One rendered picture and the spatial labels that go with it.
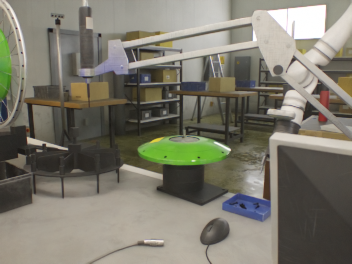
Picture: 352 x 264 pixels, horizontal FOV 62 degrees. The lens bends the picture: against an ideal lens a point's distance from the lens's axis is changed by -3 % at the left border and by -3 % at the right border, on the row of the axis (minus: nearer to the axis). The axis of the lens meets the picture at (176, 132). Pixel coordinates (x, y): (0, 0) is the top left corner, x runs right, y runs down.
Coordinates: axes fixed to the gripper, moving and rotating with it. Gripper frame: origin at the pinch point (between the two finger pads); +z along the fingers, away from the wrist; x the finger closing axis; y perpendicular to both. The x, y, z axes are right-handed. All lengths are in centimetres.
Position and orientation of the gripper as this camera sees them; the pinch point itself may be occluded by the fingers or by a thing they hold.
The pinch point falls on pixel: (268, 175)
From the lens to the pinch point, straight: 96.6
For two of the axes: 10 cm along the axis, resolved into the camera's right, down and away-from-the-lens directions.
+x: -6.7, -1.4, 7.3
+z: -3.4, 9.3, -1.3
